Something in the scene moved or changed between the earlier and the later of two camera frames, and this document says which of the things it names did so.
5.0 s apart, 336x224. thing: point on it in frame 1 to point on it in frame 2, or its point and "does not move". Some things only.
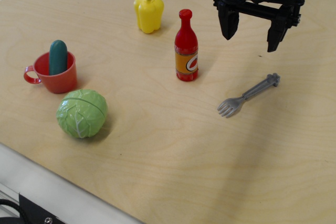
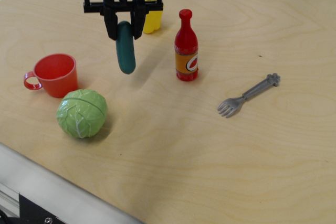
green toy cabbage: x=81 y=114 does not move
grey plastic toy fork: x=230 y=106 does not move
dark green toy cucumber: x=58 y=57 to x=125 y=48
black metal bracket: x=39 y=214 does not move
